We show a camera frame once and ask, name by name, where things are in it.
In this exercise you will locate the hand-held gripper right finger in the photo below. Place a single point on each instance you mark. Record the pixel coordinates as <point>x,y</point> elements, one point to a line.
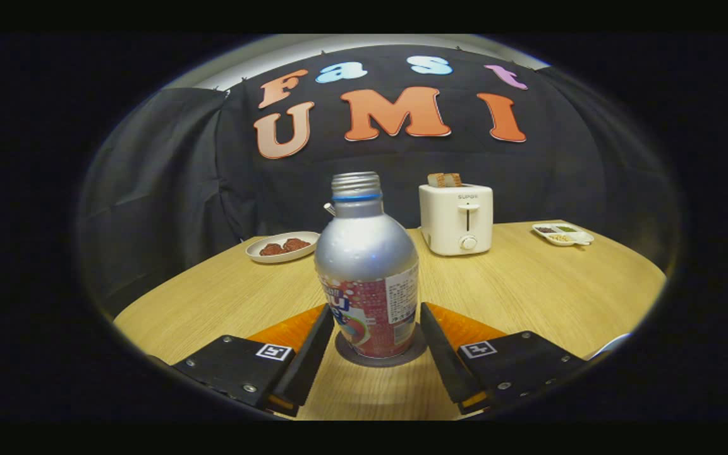
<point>443,360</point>

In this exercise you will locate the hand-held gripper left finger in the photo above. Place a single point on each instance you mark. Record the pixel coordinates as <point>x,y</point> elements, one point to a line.
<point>310,363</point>

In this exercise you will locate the dark brown round coaster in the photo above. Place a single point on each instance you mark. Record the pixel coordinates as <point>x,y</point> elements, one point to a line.
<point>380,362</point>

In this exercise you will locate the silver juice bottle red label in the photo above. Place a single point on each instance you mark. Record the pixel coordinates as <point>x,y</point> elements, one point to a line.
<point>364,259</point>

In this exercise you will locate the white cup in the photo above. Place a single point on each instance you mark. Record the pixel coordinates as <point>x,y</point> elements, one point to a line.
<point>610,346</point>

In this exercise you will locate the wooden table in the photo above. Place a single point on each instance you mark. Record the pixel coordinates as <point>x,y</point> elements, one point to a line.
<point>528,291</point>

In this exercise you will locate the red food pieces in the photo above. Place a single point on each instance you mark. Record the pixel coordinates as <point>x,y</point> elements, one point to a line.
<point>285,246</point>

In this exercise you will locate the white oval plate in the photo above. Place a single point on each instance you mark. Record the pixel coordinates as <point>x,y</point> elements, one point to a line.
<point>256,254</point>

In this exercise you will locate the white toaster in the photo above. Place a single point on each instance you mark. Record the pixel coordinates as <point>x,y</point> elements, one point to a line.
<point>455,218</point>

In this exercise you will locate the white divided dish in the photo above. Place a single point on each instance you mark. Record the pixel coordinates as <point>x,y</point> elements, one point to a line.
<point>563,234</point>

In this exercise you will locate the toast slices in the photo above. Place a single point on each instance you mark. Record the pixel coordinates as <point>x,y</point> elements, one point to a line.
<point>445,180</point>

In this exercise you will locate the black backdrop cloth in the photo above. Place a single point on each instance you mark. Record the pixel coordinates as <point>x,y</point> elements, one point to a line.
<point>181,177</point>

